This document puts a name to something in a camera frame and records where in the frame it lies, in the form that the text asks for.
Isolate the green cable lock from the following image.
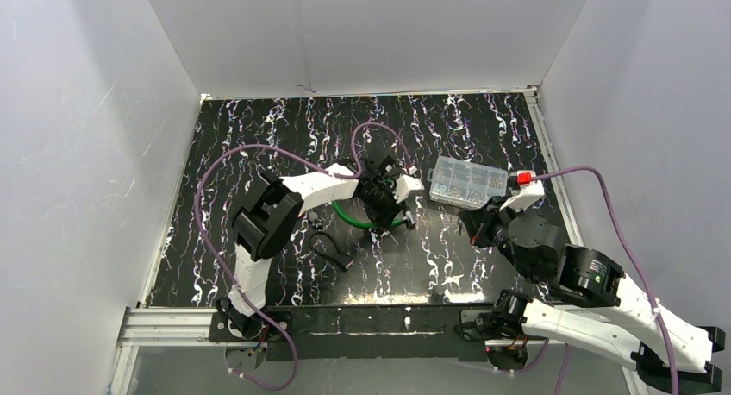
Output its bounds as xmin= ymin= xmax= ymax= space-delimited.
xmin=332 ymin=201 xmax=406 ymax=229

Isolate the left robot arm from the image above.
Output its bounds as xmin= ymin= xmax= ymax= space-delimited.
xmin=216 ymin=156 xmax=424 ymax=341

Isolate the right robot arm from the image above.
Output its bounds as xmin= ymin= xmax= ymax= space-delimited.
xmin=458 ymin=198 xmax=726 ymax=394

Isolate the clear plastic parts box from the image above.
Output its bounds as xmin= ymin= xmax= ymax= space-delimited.
xmin=427 ymin=156 xmax=509 ymax=209

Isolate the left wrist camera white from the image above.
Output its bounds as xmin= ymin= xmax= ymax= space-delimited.
xmin=393 ymin=165 xmax=424 ymax=204

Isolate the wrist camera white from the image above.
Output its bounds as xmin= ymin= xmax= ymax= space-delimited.
xmin=393 ymin=165 xmax=424 ymax=204
xmin=499 ymin=170 xmax=545 ymax=211

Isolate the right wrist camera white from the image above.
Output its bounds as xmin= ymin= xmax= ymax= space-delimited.
xmin=499 ymin=170 xmax=545 ymax=211

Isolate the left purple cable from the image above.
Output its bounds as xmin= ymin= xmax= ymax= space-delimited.
xmin=192 ymin=121 xmax=418 ymax=392

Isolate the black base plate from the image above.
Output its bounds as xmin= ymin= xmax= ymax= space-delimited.
xmin=208 ymin=304 xmax=532 ymax=364

